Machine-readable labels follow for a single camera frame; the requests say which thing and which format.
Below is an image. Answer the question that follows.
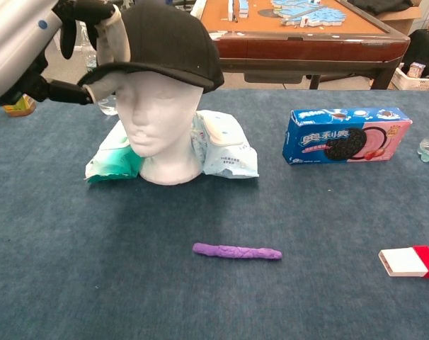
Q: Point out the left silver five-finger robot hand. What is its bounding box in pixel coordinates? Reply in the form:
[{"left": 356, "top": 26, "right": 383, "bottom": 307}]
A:
[{"left": 0, "top": 0, "right": 132, "bottom": 107}]

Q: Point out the black baseball cap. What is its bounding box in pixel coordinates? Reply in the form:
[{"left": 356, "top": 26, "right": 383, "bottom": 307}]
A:
[{"left": 76, "top": 0, "right": 225, "bottom": 95}]

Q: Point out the white foam mannequin head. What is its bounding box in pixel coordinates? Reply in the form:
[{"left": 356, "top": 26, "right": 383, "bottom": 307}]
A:
[{"left": 114, "top": 69, "right": 205, "bottom": 185}]

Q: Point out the yellow-capped tea bottle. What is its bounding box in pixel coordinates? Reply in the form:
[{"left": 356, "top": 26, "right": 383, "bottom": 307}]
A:
[{"left": 2, "top": 93, "right": 37, "bottom": 118}]

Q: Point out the green-label water bottle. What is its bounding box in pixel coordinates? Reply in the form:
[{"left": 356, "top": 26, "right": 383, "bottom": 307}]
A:
[{"left": 80, "top": 21, "right": 119, "bottom": 116}]

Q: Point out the green wet wipes pack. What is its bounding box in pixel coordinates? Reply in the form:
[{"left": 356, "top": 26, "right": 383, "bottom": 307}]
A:
[{"left": 85, "top": 119, "right": 144, "bottom": 184}]

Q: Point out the upright mahjong tile stack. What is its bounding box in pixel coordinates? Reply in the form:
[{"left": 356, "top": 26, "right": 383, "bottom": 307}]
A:
[{"left": 227, "top": 0, "right": 250, "bottom": 21}]

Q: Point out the pale blue wet wipes pack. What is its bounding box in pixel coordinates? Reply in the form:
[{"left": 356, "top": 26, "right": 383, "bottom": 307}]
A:
[{"left": 191, "top": 109, "right": 260, "bottom": 179}]

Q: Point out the blue table mat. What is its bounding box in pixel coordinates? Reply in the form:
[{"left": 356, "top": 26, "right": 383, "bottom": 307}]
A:
[{"left": 0, "top": 88, "right": 429, "bottom": 340}]

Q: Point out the brown mahjong table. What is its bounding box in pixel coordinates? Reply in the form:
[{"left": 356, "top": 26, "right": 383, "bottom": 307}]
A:
[{"left": 191, "top": 0, "right": 411, "bottom": 90}]

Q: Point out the purple clay stick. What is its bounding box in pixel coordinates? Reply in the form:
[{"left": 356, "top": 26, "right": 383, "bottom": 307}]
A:
[{"left": 192, "top": 242, "right": 283, "bottom": 261}]

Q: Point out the blue mahjong tile cluster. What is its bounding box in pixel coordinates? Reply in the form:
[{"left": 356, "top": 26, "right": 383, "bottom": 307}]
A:
[{"left": 270, "top": 0, "right": 348, "bottom": 28}]

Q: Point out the blue Oreo cookie box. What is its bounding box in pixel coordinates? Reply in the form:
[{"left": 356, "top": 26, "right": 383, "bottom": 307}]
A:
[{"left": 282, "top": 108, "right": 413, "bottom": 166}]

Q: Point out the black cloth on mahjong table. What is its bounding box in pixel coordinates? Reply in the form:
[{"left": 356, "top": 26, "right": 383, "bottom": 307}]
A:
[{"left": 348, "top": 0, "right": 413, "bottom": 16}]

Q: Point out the large cardboard box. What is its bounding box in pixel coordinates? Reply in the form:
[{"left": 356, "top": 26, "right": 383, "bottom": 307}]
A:
[{"left": 377, "top": 5, "right": 423, "bottom": 36}]

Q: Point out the white plastic basket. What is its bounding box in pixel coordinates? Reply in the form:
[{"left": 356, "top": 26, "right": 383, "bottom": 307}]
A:
[{"left": 391, "top": 65, "right": 429, "bottom": 91}]

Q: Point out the black bag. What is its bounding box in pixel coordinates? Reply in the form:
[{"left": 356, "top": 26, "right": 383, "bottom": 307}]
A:
[{"left": 401, "top": 28, "right": 429, "bottom": 77}]

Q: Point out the white and red small box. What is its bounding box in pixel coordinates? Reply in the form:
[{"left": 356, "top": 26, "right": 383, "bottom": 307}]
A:
[{"left": 378, "top": 244, "right": 429, "bottom": 279}]

